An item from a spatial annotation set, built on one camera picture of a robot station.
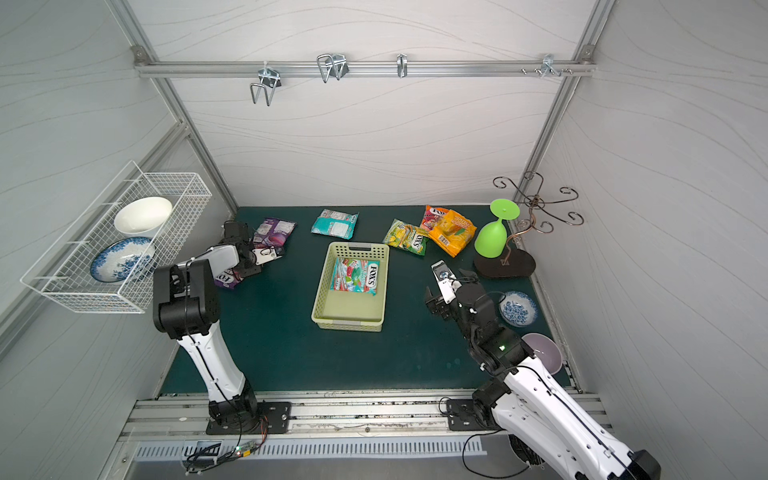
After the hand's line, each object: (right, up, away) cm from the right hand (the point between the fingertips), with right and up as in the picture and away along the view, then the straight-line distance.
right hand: (450, 277), depth 75 cm
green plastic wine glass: (+13, +10, +7) cm, 18 cm away
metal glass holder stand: (+28, +1, +26) cm, 39 cm away
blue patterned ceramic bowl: (-75, +5, -10) cm, 76 cm away
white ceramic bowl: (-78, +15, -2) cm, 79 cm away
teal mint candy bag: (-36, +15, +38) cm, 55 cm away
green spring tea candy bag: (-10, +10, +35) cm, 38 cm away
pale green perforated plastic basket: (-28, -13, +19) cm, 37 cm away
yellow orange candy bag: (+7, +12, +32) cm, 35 cm away
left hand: (-65, +3, +26) cm, 70 cm away
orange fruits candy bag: (+1, +18, +40) cm, 43 cm away
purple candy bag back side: (-60, +12, +35) cm, 70 cm away
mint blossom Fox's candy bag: (-27, -3, +23) cm, 36 cm away
